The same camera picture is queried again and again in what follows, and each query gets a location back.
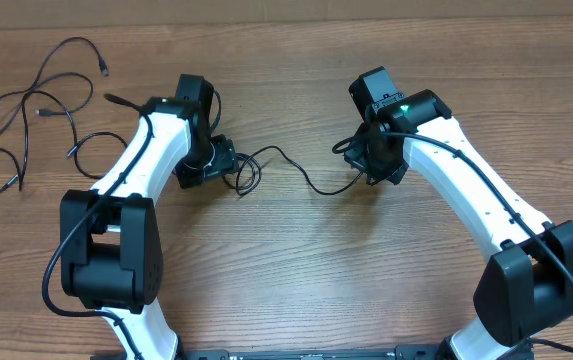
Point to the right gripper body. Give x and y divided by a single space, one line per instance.
365 156

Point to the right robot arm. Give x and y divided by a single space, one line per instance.
527 284

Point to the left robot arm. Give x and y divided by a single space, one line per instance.
110 249

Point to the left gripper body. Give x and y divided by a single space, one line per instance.
210 158

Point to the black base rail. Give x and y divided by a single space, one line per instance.
400 352

